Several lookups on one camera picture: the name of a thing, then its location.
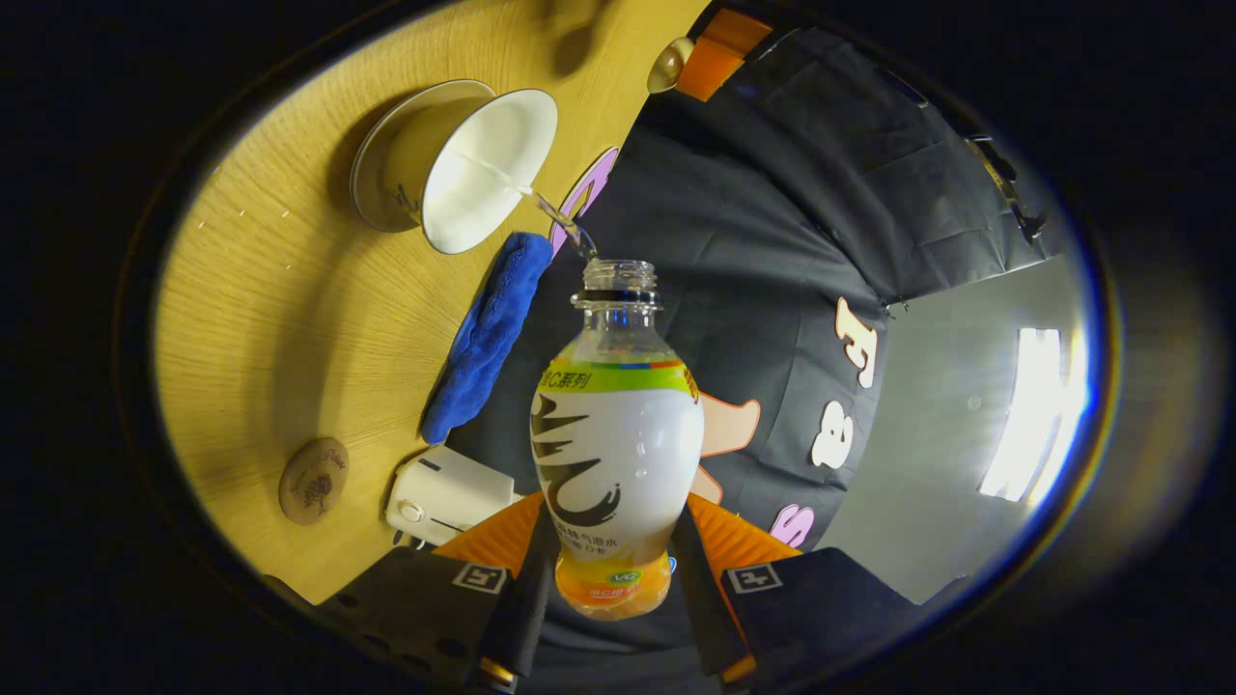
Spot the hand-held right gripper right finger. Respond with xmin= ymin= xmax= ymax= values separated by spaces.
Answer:
xmin=671 ymin=492 xmax=918 ymax=691

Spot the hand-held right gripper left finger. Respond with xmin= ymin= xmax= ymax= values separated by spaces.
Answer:
xmin=309 ymin=490 xmax=561 ymax=691

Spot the clear labelled water bottle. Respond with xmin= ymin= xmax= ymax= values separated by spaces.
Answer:
xmin=529 ymin=259 xmax=706 ymax=622

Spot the round brown coaster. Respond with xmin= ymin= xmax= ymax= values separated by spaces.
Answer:
xmin=278 ymin=437 xmax=350 ymax=526

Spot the white saucer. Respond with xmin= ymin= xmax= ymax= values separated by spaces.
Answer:
xmin=350 ymin=79 xmax=498 ymax=234

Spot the blue towel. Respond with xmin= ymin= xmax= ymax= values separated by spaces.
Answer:
xmin=420 ymin=232 xmax=554 ymax=446

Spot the purple paper cutout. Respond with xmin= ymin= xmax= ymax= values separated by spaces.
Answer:
xmin=548 ymin=145 xmax=621 ymax=254

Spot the white toaster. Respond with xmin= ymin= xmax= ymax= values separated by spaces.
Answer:
xmin=384 ymin=444 xmax=518 ymax=547

